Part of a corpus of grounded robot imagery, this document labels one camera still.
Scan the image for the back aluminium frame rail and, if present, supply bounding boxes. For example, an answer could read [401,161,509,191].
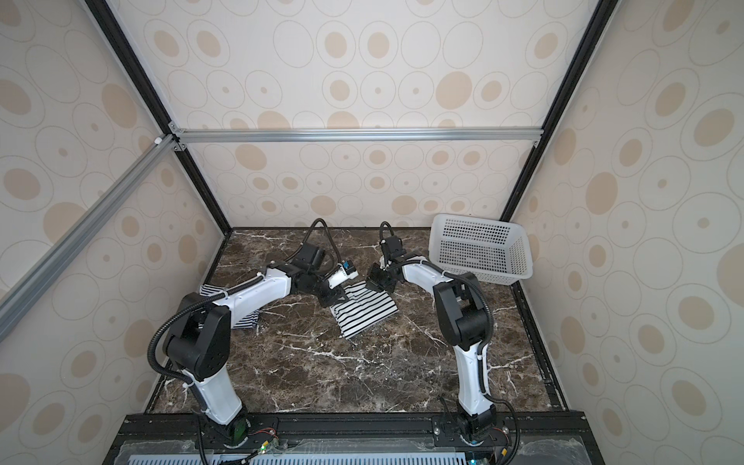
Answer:
[174,127,544,143]

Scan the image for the white plastic laundry basket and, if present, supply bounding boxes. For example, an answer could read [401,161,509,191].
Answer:
[428,214,533,286]

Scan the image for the blue white striped tank top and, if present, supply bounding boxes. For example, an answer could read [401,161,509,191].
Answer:
[198,284,264,329]

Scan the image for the aluminium frame rail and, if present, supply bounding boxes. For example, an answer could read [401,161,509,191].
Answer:
[1,134,176,339]
[174,127,544,143]

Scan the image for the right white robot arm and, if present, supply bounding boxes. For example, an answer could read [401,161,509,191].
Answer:
[366,234,508,444]

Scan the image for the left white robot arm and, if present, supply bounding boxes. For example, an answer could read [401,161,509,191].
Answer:
[147,243,358,426]

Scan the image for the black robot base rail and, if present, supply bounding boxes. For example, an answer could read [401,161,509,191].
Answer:
[104,412,604,464]

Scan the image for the left aluminium frame rail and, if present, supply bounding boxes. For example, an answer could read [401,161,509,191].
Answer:
[1,134,176,339]

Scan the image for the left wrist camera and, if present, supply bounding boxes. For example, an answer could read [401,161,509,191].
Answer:
[327,260,358,289]

